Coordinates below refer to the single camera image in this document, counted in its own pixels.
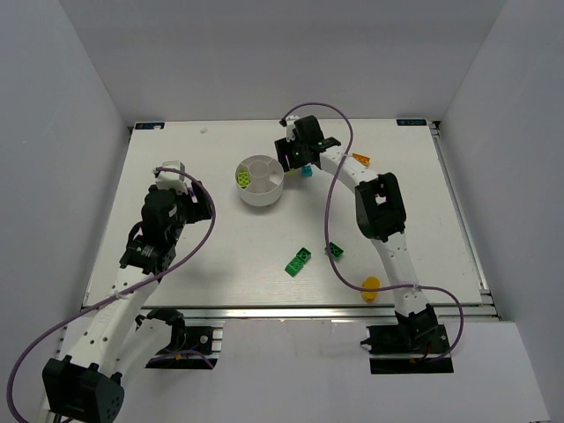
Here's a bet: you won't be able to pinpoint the lime lego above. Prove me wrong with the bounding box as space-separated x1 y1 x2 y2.
237 171 250 189

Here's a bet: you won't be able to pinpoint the lime green lego brick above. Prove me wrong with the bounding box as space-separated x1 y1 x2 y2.
237 171 250 185

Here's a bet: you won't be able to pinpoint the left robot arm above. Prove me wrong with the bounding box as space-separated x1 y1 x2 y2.
42 174 214 422

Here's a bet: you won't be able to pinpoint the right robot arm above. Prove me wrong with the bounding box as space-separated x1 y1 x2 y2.
275 115 438 336

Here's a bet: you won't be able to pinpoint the small cyan lego brick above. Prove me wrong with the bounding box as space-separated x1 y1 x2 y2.
301 165 313 178

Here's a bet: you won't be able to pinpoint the white round divided container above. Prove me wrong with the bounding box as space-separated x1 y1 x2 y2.
234 155 285 207

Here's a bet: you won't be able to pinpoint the orange lego brick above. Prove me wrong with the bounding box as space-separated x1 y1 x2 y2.
352 153 371 167

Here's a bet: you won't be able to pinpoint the right blue corner sticker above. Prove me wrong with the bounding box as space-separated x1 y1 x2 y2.
396 119 427 126

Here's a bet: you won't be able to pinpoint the blue corner sticker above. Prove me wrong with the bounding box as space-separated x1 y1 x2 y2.
396 119 427 126
134 122 165 130

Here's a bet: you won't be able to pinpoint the dark green lego brick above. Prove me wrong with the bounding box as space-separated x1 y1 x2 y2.
324 241 344 261

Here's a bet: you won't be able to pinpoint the green stacked lego bricks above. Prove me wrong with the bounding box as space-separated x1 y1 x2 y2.
285 248 311 277

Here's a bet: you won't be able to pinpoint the left blue corner sticker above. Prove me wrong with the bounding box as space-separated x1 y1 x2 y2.
134 122 165 130

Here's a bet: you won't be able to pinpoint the yellow round lego piece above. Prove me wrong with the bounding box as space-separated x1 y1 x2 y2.
361 277 381 303

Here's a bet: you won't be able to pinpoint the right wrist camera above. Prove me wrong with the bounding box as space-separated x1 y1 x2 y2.
279 115 300 143

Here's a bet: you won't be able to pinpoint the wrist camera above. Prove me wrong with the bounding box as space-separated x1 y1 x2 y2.
279 115 300 143
153 160 188 195

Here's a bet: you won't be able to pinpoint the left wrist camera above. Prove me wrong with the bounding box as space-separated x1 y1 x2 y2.
153 160 188 195

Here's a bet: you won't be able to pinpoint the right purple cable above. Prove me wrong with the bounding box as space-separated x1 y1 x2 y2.
279 102 464 363

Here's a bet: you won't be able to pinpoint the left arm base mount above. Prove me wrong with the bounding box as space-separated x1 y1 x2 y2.
135 308 219 370

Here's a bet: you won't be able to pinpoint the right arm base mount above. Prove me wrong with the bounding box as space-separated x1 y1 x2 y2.
360 306 454 375

